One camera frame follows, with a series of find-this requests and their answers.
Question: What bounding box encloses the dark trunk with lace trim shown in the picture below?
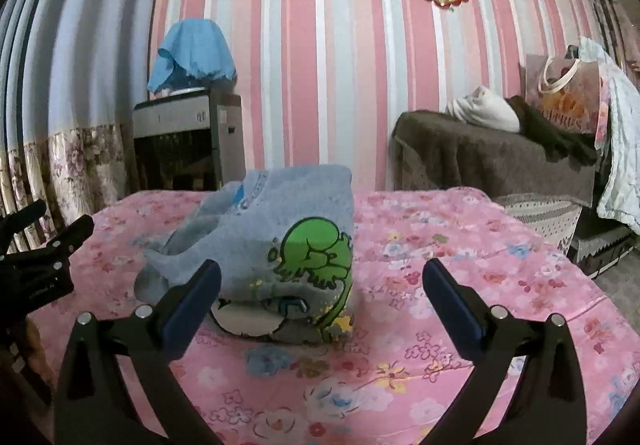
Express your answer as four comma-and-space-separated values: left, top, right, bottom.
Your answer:
570, 220, 636, 278

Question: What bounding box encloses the pale blue quilt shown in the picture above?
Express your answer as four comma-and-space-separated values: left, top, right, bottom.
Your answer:
579, 37, 640, 236

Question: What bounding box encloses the blue cloth cover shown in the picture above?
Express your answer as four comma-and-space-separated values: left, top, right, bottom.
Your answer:
146, 17, 237, 93

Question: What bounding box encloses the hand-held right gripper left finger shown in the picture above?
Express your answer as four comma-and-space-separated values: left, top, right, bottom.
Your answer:
52, 259, 223, 445

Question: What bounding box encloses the striped floral curtain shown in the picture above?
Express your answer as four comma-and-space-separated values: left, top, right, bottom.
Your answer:
0, 0, 166, 251

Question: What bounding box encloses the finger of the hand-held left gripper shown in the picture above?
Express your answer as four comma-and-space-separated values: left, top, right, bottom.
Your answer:
0, 214, 96, 276
0, 200, 47, 246

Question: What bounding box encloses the white lace cloth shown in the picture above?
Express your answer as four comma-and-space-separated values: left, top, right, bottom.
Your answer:
495, 192, 581, 256

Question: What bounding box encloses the blue denim jacket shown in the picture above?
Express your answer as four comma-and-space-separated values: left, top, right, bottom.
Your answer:
135, 164, 357, 345

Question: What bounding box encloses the pink floral bedsheet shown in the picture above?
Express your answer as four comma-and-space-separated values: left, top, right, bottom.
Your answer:
22, 187, 640, 445

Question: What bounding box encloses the black cloth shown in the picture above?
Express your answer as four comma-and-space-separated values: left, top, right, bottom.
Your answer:
505, 96, 598, 163

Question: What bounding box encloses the floral gift bag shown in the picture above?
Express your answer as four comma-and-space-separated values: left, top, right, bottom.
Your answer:
525, 54, 608, 136

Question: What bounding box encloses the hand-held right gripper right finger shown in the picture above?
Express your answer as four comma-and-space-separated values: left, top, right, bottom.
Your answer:
422, 257, 598, 445

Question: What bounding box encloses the grey water dispenser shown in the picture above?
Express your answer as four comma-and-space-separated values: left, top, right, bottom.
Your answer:
132, 90, 247, 193

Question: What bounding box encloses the pink window curtain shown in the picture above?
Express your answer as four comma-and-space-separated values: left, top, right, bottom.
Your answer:
612, 0, 640, 76

